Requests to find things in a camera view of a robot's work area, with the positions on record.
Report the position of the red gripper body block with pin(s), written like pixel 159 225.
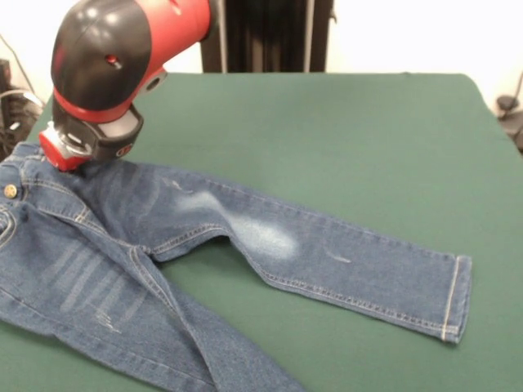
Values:
pixel 59 155

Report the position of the dark green table cloth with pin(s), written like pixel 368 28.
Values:
pixel 327 143

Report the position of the black wheeled chair base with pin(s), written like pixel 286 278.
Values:
pixel 506 103
pixel 12 118

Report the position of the blue denim jeans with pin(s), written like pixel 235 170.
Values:
pixel 204 253

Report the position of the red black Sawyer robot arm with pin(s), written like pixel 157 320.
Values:
pixel 114 61

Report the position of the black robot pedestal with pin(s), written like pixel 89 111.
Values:
pixel 269 36

